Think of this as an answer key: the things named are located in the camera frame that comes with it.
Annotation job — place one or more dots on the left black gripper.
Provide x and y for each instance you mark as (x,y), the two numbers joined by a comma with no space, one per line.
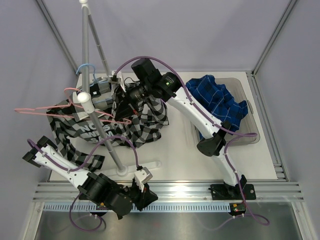
(144,198)

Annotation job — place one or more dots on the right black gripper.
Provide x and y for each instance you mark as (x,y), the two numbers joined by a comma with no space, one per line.
(123,110)

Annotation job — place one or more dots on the pink wire hanger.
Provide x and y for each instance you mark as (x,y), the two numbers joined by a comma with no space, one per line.
(84,104)

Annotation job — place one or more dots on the black white checkered shirt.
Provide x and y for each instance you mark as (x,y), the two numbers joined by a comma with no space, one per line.
(144,128)

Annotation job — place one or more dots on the blue wire hanger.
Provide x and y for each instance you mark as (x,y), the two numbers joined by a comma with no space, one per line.
(98,85)

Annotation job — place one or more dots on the blue plaid shirt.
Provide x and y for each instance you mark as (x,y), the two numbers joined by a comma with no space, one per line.
(217,100)

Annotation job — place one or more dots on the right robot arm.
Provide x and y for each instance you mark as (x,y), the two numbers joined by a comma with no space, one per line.
(171,89)

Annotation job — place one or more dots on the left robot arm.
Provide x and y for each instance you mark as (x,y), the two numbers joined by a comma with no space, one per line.
(97,188)

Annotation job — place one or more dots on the grey clothes rack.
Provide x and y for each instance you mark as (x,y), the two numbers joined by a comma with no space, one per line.
(87,25)

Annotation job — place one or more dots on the clear plastic bin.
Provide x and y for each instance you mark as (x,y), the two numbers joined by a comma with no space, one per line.
(248,127)

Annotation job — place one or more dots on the aluminium mounting rail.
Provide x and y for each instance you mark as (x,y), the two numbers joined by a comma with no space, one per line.
(180,191)

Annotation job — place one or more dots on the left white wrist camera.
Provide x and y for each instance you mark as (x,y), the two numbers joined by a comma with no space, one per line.
(141,177)

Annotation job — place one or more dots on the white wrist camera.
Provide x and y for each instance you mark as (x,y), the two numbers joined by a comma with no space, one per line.
(141,177)
(117,78)

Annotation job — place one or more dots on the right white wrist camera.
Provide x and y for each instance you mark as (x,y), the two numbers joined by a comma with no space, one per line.
(117,78)

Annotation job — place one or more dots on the left aluminium frame post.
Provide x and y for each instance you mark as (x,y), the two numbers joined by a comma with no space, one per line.
(56,33)

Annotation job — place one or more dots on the aluminium frame post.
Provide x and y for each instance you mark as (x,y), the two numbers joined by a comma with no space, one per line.
(56,33)
(259,101)

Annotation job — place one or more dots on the right aluminium frame post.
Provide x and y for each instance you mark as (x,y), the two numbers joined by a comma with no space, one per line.
(259,101)

